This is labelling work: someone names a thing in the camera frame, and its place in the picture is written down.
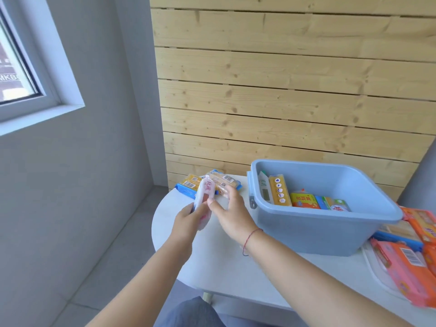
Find person's right hand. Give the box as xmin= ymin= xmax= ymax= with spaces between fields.
xmin=207 ymin=184 xmax=263 ymax=248

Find person's left hand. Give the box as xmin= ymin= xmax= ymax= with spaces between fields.
xmin=170 ymin=201 xmax=211 ymax=251

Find white snack packet red print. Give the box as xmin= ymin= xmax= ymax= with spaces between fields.
xmin=192 ymin=175 xmax=216 ymax=231

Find person's right forearm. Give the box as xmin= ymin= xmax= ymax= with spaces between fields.
xmin=243 ymin=229 xmax=414 ymax=327

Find person's left forearm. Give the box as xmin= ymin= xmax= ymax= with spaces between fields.
xmin=87 ymin=235 xmax=193 ymax=327

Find blue yellow biscuit packet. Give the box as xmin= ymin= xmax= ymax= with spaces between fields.
xmin=175 ymin=174 xmax=205 ymax=200
xmin=206 ymin=169 xmax=243 ymax=196

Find white green carton packet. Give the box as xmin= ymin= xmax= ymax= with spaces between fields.
xmin=258 ymin=171 xmax=274 ymax=204

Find yellow snack packet with icons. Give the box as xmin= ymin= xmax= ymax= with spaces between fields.
xmin=268 ymin=174 xmax=293 ymax=207

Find orange yellow snack packet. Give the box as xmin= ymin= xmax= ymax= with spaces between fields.
xmin=290 ymin=191 xmax=321 ymax=210

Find light blue plastic bin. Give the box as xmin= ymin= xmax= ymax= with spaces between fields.
xmin=247 ymin=159 xmax=404 ymax=258

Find person's grey trousers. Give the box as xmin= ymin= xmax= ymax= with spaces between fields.
xmin=154 ymin=296 xmax=226 ymax=327

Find blue green snack packet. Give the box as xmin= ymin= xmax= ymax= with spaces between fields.
xmin=315 ymin=196 xmax=352 ymax=212

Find blue cream biscuit packet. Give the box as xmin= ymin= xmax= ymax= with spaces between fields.
xmin=373 ymin=220 xmax=425 ymax=252

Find pink orange biscuit packet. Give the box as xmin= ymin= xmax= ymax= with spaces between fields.
xmin=370 ymin=238 xmax=436 ymax=309

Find white framed window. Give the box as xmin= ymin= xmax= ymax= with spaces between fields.
xmin=0 ymin=0 xmax=86 ymax=137

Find red string bracelet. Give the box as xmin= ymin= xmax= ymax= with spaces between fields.
xmin=242 ymin=228 xmax=263 ymax=257

